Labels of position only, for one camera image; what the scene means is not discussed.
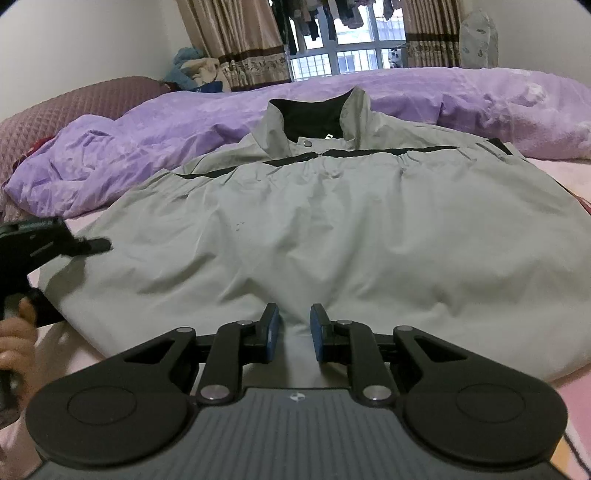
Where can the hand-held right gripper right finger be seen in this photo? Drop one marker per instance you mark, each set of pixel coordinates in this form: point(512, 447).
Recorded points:
point(318, 332)

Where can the pink printed blanket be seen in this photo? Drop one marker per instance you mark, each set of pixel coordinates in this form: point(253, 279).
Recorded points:
point(575, 401)

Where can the purple duvet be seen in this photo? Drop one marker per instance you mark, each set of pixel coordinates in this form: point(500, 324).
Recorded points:
point(138, 138)

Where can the black and white plush toy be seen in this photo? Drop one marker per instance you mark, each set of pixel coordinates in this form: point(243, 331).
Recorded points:
point(396, 57)

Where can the hanging laundry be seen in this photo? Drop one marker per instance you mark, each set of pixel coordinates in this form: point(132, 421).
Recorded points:
point(332, 14)

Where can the person's left hand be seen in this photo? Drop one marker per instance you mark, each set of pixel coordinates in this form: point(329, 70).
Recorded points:
point(16, 341)

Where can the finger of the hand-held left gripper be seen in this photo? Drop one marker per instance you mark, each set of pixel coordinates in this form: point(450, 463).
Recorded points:
point(92, 245)

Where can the brown patterned curtain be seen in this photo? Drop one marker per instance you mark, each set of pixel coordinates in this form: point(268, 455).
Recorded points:
point(235, 41)
point(431, 32)

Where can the blue and cream clothes pile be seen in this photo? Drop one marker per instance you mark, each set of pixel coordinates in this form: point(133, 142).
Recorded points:
point(198, 69)

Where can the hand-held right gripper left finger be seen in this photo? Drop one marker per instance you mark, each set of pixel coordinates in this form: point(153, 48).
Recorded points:
point(271, 332)

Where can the fan with printed cover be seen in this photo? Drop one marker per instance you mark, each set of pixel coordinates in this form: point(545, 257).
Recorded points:
point(478, 39)

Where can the barred window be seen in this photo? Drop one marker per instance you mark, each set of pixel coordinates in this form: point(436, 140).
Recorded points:
point(355, 57)

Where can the red cloth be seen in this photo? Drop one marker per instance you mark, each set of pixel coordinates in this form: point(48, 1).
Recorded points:
point(40, 145)

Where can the grey and black jacket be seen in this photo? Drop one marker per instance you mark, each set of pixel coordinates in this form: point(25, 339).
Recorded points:
point(323, 221)

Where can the pink quilted headboard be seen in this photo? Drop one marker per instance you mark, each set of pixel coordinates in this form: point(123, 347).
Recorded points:
point(69, 106)

